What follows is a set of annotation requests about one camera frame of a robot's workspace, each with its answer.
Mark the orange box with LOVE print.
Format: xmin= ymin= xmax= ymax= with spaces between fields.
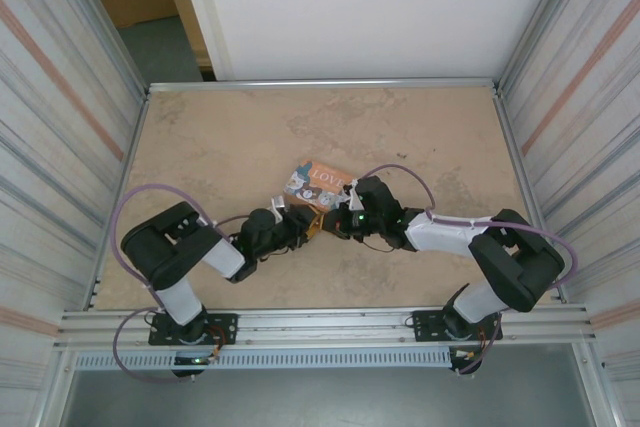
xmin=282 ymin=159 xmax=360 ymax=212

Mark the white door panel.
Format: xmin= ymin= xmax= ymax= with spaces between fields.
xmin=172 ymin=0 xmax=236 ymax=82

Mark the thin black gripper wire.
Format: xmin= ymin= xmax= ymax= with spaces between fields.
xmin=360 ymin=236 xmax=399 ymax=254

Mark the aluminium mounting rail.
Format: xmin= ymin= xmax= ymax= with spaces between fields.
xmin=57 ymin=302 xmax=599 ymax=348

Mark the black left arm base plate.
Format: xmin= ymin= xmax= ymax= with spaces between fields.
xmin=148 ymin=312 xmax=239 ymax=347

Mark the white slotted cable duct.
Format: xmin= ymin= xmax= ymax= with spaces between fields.
xmin=74 ymin=348 xmax=451 ymax=369

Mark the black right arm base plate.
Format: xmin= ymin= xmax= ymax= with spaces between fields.
xmin=409 ymin=310 xmax=504 ymax=343

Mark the aluminium table frame bar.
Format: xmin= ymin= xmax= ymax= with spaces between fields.
xmin=146 ymin=77 xmax=502 ymax=94

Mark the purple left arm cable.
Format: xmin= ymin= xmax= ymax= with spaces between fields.
xmin=109 ymin=184 xmax=251 ymax=384

